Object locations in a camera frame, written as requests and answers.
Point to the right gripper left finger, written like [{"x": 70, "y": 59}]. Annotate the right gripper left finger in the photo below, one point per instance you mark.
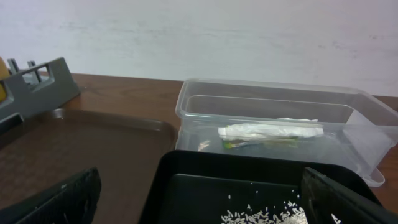
[{"x": 73, "y": 200}]

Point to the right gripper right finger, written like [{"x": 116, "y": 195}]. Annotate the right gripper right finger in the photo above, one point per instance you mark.
[{"x": 326, "y": 201}]

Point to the rice food waste pile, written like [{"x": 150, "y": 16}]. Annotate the rice food waste pile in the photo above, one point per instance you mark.
[{"x": 264, "y": 216}]

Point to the green snack wrapper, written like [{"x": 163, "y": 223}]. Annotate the green snack wrapper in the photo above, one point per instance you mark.
[{"x": 238, "y": 144}]

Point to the yellow plate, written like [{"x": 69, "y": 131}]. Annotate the yellow plate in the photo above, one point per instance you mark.
[{"x": 4, "y": 73}]

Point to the brown serving tray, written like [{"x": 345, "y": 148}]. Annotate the brown serving tray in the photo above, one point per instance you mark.
[{"x": 38, "y": 152}]

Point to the clear plastic bin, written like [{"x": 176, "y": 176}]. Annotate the clear plastic bin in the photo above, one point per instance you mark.
[{"x": 359, "y": 130}]

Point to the black tray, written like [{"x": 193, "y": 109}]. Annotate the black tray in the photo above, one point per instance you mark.
[{"x": 201, "y": 187}]

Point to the grey plastic dish rack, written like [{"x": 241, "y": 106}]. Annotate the grey plastic dish rack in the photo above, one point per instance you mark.
[{"x": 37, "y": 89}]

